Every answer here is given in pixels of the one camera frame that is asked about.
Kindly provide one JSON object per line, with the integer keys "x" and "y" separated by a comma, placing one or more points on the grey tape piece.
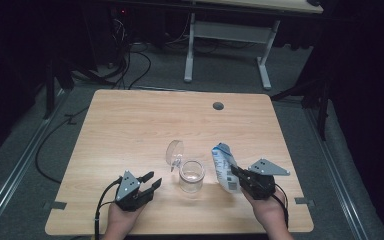
{"x": 304, "y": 201}
{"x": 56, "y": 205}

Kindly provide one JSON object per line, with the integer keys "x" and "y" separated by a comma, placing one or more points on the person's left hand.
{"x": 121, "y": 220}

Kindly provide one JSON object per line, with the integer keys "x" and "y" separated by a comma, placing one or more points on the dark box with red light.
{"x": 120, "y": 13}

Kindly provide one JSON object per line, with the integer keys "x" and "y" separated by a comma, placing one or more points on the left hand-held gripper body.
{"x": 128, "y": 195}

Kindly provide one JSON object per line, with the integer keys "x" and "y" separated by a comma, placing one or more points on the black metal stand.
{"x": 50, "y": 96}
{"x": 322, "y": 116}

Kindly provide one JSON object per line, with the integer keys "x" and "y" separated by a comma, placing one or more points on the clear glass jar with lid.
{"x": 191, "y": 180}

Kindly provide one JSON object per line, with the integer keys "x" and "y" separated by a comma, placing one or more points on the white and blue pouch bag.
{"x": 221, "y": 166}

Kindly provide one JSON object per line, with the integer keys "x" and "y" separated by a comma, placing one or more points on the person's right hand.
{"x": 270, "y": 211}

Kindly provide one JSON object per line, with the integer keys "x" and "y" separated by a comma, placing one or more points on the white-framed wooden desk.
{"x": 230, "y": 31}

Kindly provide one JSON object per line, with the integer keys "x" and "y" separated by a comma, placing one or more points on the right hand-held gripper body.
{"x": 258, "y": 186}

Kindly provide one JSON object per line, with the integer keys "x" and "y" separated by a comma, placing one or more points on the metal floor rail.
{"x": 340, "y": 186}
{"x": 13, "y": 173}

